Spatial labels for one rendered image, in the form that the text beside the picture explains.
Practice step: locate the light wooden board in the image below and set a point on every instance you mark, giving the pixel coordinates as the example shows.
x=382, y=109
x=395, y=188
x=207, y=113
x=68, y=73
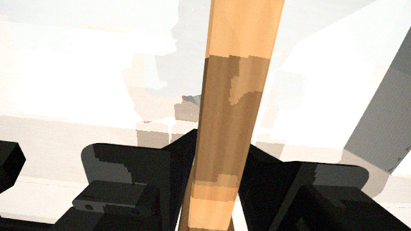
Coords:
x=240, y=41

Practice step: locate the wooden post with slot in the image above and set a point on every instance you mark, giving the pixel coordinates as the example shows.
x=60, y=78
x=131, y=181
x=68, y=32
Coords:
x=184, y=215

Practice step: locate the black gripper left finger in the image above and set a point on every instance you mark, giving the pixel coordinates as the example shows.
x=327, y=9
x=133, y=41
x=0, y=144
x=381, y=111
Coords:
x=167, y=168

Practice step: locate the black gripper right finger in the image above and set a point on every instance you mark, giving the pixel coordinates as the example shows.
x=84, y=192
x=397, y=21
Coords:
x=269, y=185

